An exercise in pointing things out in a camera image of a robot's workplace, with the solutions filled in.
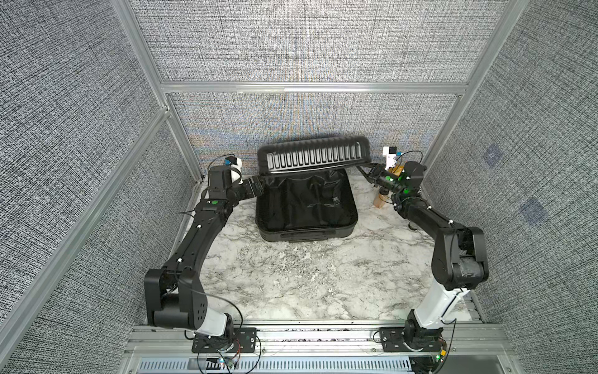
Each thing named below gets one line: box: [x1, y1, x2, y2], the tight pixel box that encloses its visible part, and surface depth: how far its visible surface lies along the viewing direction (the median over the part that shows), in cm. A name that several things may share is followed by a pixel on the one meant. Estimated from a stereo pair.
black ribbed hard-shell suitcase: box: [255, 135, 372, 244], surface depth 102 cm
